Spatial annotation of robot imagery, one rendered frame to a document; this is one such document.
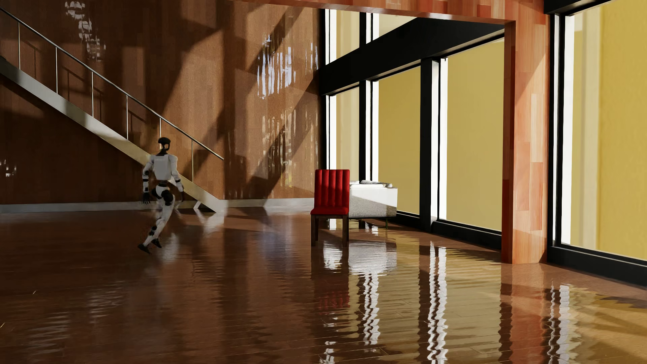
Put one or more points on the white sofa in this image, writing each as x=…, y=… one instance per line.
x=373, y=201

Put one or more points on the white right robot leg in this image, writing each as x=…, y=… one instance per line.
x=166, y=201

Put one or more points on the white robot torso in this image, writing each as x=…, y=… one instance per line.
x=162, y=168

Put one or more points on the black robot head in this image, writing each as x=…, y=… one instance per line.
x=164, y=142

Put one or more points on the pale staircase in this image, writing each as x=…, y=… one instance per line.
x=96, y=126

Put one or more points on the staircase with metal railing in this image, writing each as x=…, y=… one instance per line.
x=108, y=83

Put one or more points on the red upholstered wooden chair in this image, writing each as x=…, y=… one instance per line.
x=331, y=191

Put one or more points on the white folded cloth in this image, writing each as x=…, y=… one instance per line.
x=375, y=183

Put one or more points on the black overhead beam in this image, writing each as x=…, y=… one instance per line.
x=404, y=48

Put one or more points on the wooden pillar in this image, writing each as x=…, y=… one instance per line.
x=525, y=141

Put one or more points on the black window post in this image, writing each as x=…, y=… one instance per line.
x=428, y=144

